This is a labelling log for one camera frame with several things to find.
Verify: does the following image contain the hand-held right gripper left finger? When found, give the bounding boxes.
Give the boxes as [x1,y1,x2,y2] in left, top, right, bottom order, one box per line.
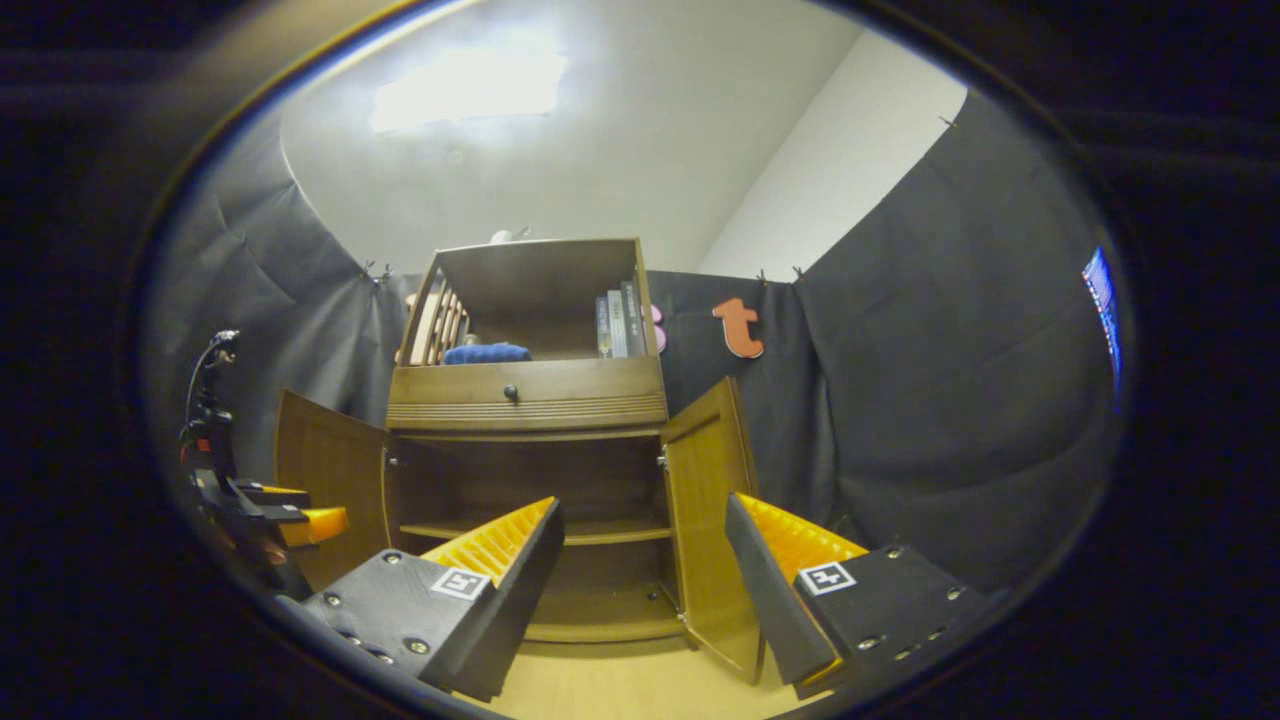
[300,496,566,704]

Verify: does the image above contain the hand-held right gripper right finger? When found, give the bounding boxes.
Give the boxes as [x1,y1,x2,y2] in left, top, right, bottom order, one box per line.
[724,491,991,701]

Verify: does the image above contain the wooden shoe cabinet door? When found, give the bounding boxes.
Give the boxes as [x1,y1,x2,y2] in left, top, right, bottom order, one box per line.
[275,388,393,591]
[660,376,769,687]

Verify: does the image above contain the wooden double-door shoe cabinet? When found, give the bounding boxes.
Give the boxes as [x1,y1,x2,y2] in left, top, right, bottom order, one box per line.
[383,236,691,646]

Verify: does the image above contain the wooden inner shelf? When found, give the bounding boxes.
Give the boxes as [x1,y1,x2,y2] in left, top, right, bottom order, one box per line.
[398,518,673,548]

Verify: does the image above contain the wooden drawer front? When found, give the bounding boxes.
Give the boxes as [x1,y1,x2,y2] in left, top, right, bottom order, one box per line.
[385,357,669,433]

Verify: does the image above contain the blue folded cloth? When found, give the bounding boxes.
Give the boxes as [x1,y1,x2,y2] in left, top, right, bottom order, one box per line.
[442,342,533,366]

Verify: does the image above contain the black backdrop cloth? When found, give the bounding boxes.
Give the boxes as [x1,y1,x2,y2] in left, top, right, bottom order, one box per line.
[140,90,1126,601]

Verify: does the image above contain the blue lit screen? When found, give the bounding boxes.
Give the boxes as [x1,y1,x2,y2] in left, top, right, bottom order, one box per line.
[1081,246,1123,386]

